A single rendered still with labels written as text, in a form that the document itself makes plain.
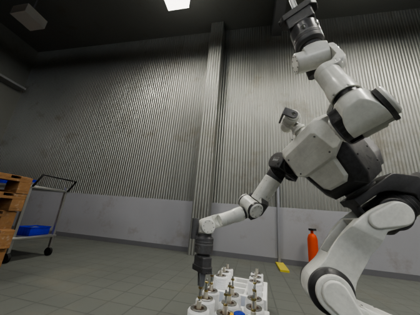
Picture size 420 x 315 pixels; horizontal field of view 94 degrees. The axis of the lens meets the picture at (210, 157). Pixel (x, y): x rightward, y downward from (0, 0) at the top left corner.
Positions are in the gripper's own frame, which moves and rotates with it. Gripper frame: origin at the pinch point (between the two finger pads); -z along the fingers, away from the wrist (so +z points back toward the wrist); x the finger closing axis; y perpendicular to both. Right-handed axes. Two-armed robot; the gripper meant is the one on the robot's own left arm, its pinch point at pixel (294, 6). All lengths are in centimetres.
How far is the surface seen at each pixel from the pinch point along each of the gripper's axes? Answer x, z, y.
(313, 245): 74, 133, 267
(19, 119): 681, -278, 44
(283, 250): 125, 140, 285
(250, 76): 110, -213, 315
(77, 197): 489, -21, 119
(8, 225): 228, 45, -29
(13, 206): 223, 32, -28
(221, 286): 93, 112, 56
